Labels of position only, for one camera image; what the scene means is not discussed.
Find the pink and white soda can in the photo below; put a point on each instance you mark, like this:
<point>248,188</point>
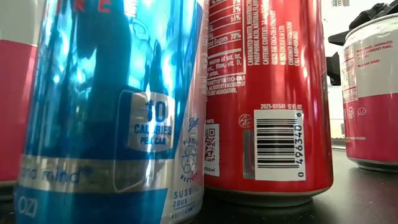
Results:
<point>373,124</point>
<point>15,109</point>

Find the blue Red Bull can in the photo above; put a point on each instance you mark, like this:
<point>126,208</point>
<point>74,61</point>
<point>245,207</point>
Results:
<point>93,109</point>

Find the red Coca-Cola can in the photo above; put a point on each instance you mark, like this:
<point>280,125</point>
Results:
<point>273,77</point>

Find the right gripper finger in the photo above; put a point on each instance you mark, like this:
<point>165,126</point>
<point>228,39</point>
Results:
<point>333,68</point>
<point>367,15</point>

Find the dark ceiling vent fixture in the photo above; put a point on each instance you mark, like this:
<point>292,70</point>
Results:
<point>340,2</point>

